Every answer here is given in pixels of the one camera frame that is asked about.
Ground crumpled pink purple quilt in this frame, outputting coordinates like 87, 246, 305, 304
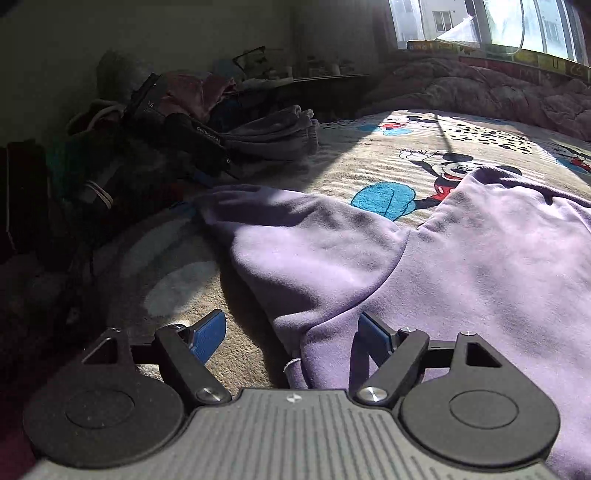
356, 58, 590, 142

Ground Mickey Mouse print bed blanket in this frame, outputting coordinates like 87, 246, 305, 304
95, 110, 590, 389

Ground lilac purple sweatshirt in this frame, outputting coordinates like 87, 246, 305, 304
197, 167, 590, 479

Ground dark cluttered side table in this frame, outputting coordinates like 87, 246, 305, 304
222, 46, 373, 122

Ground dark clothes and bags pile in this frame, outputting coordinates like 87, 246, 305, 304
1, 52, 236, 259

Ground colourful alphabet foam mat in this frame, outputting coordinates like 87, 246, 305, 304
407, 40, 590, 84

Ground folded grey purple sweatpants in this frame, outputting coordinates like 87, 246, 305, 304
221, 105, 320, 175

